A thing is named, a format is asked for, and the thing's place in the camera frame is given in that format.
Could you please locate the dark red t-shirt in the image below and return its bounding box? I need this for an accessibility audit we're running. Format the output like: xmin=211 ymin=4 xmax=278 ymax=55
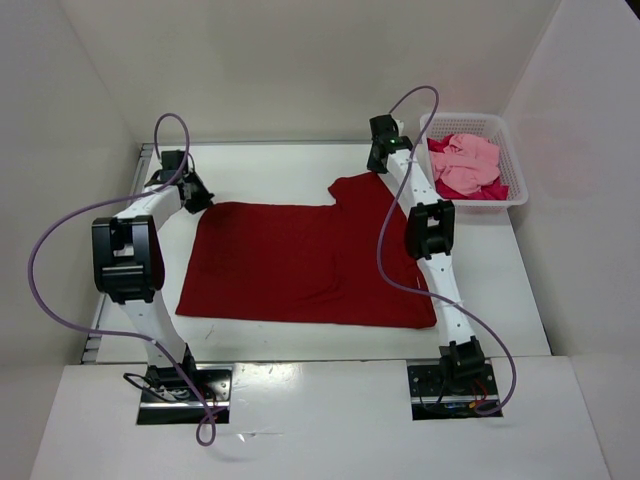
xmin=176 ymin=173 xmax=436 ymax=329

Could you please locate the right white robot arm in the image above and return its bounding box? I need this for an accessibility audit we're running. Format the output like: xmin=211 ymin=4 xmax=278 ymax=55
xmin=367 ymin=114 xmax=485 ymax=393

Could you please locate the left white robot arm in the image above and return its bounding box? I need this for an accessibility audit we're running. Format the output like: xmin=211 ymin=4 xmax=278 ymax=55
xmin=91 ymin=150 xmax=213 ymax=400

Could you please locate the pink t-shirt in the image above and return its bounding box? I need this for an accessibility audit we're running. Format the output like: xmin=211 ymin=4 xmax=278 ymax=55
xmin=430 ymin=132 xmax=503 ymax=198

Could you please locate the white plastic basket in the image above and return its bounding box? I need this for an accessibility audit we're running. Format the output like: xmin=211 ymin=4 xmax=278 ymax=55
xmin=420 ymin=113 xmax=528 ymax=212

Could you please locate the magenta t-shirt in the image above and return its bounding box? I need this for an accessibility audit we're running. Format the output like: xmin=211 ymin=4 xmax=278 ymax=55
xmin=425 ymin=136 xmax=510 ymax=202

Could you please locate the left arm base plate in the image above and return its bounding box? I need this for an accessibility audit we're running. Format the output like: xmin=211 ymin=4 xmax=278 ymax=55
xmin=123 ymin=365 xmax=232 ymax=426

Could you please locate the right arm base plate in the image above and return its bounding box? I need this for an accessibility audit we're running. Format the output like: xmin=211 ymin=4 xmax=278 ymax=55
xmin=406 ymin=360 xmax=500 ymax=421

